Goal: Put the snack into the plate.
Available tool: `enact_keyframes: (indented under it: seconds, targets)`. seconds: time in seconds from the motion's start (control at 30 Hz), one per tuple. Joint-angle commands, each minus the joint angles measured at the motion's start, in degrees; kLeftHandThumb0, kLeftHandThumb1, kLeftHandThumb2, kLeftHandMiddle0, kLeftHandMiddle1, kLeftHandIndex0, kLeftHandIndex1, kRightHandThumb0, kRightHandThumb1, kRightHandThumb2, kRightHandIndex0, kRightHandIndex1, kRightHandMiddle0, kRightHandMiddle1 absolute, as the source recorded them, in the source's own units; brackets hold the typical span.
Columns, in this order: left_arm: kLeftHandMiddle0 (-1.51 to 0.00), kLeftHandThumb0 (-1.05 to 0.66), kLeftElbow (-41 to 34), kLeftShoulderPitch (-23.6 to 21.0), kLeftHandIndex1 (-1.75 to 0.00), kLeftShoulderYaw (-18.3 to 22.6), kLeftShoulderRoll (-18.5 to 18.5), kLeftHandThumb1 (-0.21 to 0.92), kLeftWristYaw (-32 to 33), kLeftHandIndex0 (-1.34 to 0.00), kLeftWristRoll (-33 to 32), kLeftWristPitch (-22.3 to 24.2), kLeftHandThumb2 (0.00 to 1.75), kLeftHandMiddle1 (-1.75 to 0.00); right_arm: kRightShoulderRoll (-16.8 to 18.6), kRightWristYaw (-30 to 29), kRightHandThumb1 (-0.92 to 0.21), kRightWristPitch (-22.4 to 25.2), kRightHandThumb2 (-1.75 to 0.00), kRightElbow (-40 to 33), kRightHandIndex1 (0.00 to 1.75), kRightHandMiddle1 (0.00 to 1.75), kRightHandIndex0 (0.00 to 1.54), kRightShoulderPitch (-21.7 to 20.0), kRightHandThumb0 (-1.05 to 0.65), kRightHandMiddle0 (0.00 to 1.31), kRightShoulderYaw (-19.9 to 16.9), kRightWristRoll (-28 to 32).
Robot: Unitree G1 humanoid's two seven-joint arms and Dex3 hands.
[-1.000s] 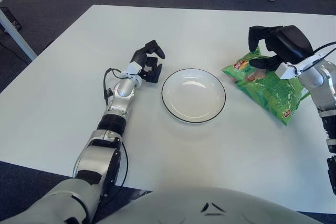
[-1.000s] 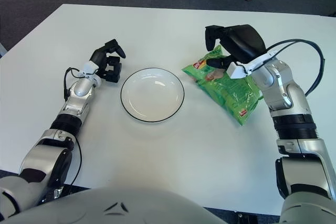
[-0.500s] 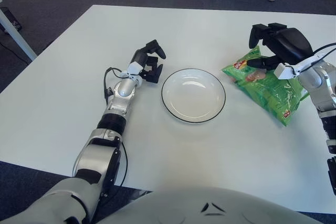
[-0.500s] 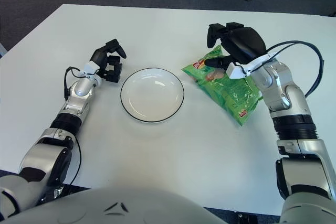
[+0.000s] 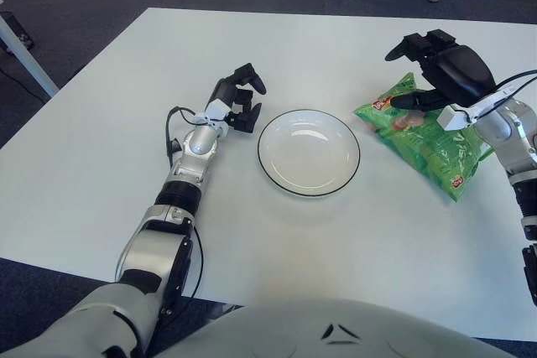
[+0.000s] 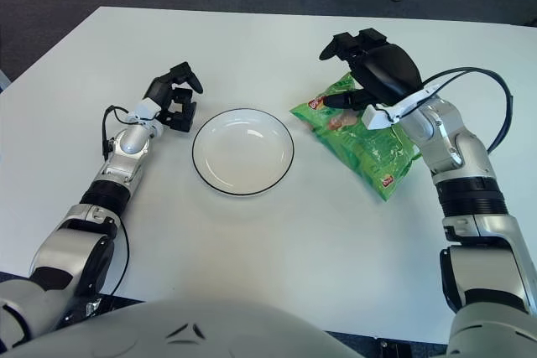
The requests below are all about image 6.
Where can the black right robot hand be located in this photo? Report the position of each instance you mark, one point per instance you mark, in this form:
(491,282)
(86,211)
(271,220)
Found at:
(390,69)

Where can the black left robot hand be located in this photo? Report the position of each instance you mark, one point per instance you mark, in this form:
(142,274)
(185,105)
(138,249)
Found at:
(180,117)

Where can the green potato chips bag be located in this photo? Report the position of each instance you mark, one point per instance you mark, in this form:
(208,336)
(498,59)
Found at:
(369,152)

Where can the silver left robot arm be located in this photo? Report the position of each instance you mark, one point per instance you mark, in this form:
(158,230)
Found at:
(130,144)

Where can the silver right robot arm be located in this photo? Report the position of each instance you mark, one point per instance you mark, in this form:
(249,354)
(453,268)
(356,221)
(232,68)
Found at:
(457,152)

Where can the white plate with black rim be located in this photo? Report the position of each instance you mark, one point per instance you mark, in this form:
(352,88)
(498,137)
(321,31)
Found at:
(243,152)

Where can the white desk leg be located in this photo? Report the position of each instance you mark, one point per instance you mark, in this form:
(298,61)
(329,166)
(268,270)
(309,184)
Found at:
(3,81)

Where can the grey robot torso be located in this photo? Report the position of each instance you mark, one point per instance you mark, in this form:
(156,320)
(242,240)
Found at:
(189,324)

